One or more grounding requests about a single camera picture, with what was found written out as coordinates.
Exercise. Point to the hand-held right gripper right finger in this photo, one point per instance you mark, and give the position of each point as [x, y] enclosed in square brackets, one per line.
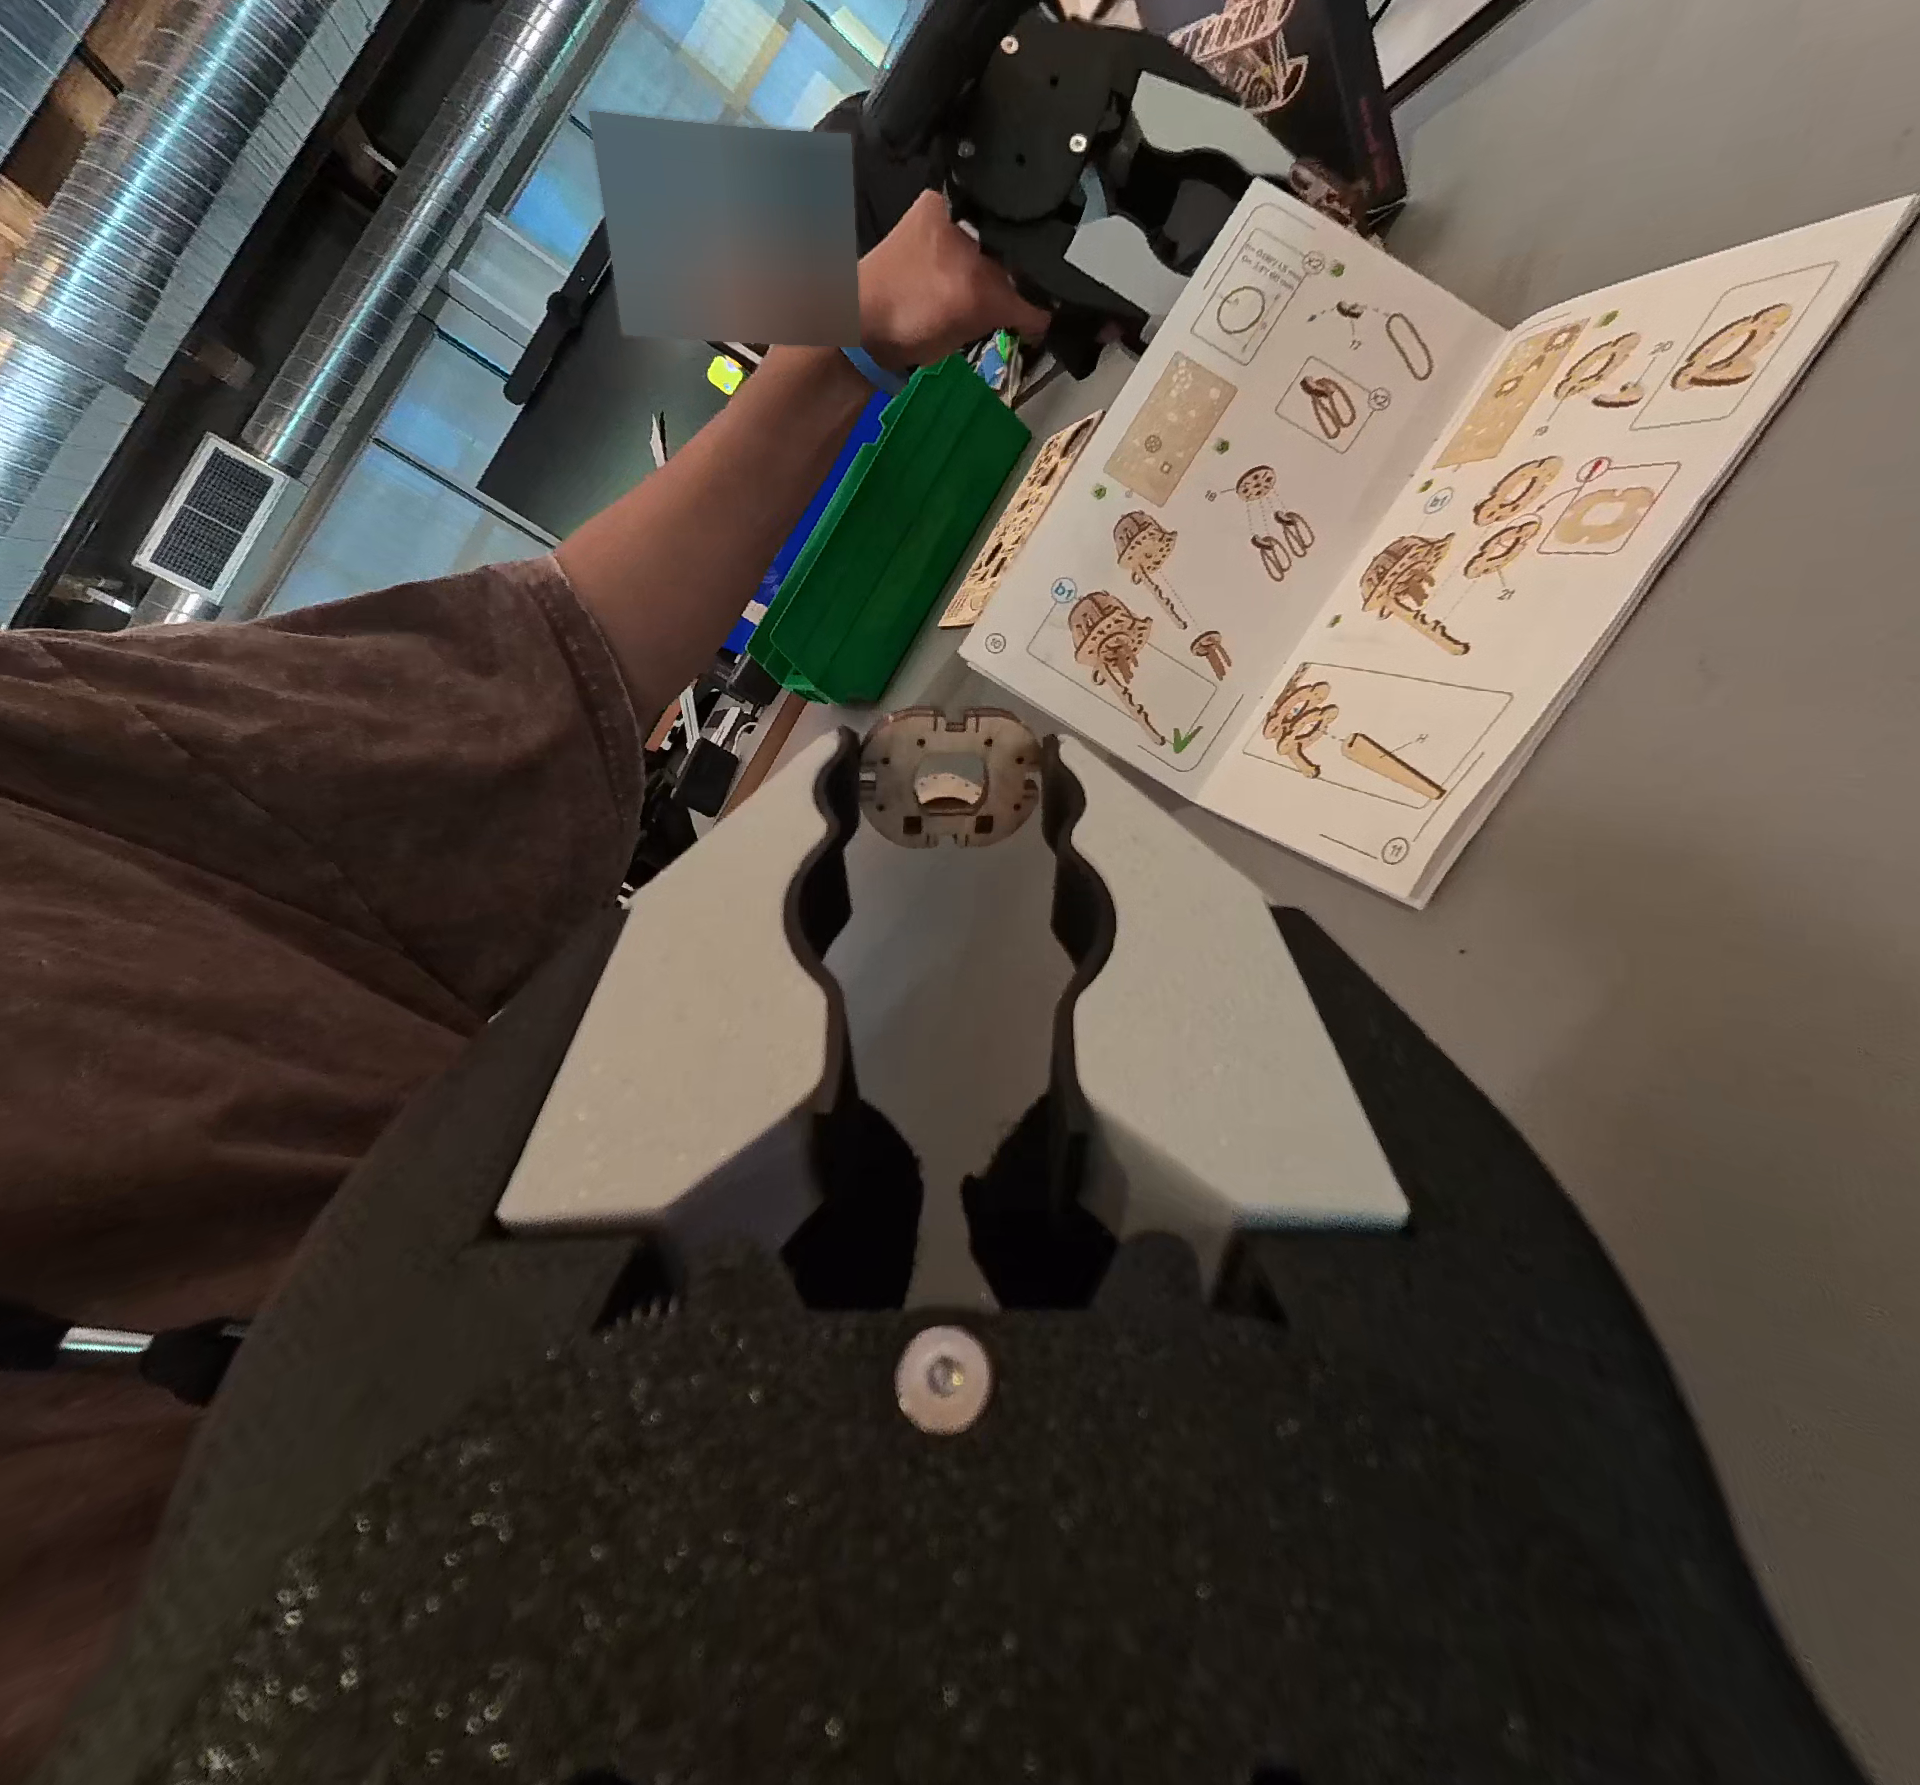
[1245, 1052]

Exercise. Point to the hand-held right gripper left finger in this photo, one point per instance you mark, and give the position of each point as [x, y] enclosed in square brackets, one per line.
[674, 1052]

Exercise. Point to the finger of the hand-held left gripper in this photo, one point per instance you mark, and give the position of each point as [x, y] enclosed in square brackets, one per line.
[1201, 134]
[1123, 266]

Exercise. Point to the round wooden model part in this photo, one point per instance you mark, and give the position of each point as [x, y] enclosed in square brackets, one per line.
[949, 781]

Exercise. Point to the person's left forearm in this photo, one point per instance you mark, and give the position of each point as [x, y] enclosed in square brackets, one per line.
[704, 512]

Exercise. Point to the black model kit box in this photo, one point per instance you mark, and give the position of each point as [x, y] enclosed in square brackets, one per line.
[1260, 0]

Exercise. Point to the person's left hand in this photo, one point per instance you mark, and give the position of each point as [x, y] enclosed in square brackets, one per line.
[930, 293]

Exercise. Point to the blue wristband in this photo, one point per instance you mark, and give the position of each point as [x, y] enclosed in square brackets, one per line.
[872, 369]

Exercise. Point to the laser-cut wooden part sheet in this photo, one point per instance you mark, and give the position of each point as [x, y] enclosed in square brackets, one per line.
[1028, 526]

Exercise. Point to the green plastic bin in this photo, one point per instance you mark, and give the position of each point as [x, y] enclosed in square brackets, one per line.
[892, 541]

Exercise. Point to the blue plastic bin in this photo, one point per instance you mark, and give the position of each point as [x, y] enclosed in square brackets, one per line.
[818, 512]

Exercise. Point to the yellow-green sticker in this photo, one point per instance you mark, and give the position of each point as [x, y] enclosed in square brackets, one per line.
[724, 374]

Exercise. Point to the open instruction booklet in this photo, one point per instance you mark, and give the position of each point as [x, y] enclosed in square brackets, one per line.
[1440, 541]

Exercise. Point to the person's brown shirt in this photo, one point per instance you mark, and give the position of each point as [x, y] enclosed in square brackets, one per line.
[224, 946]

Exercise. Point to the dark flat screen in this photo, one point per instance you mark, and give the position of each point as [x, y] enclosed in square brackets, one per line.
[600, 451]

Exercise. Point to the white vent grille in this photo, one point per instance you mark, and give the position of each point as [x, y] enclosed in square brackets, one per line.
[212, 519]

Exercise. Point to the black bracket with metal rod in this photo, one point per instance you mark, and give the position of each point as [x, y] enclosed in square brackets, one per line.
[135, 1348]

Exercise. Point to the slim silver ventilation duct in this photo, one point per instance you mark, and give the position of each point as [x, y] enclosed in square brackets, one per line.
[434, 194]

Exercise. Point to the large silver ventilation duct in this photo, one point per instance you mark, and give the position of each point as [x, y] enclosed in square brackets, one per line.
[224, 120]

